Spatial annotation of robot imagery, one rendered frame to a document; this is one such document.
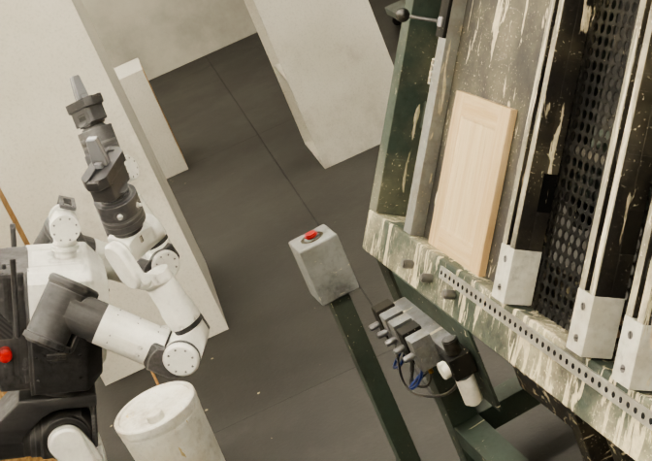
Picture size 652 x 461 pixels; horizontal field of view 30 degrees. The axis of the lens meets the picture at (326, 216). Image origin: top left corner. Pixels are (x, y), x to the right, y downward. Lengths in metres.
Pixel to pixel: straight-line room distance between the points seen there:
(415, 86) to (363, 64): 3.37
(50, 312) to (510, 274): 0.99
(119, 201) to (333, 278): 1.13
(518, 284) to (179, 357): 0.76
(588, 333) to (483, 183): 0.67
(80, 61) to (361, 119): 2.24
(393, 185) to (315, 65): 3.32
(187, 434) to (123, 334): 1.63
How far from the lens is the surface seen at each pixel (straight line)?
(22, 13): 5.08
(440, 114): 3.24
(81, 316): 2.59
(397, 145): 3.47
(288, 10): 6.69
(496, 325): 2.79
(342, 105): 6.84
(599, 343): 2.44
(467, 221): 3.03
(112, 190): 2.41
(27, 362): 2.82
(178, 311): 2.54
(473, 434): 3.71
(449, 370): 2.95
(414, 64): 3.45
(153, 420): 4.17
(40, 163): 5.19
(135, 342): 2.59
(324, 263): 3.41
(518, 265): 2.70
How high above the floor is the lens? 2.16
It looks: 20 degrees down
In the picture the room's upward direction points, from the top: 23 degrees counter-clockwise
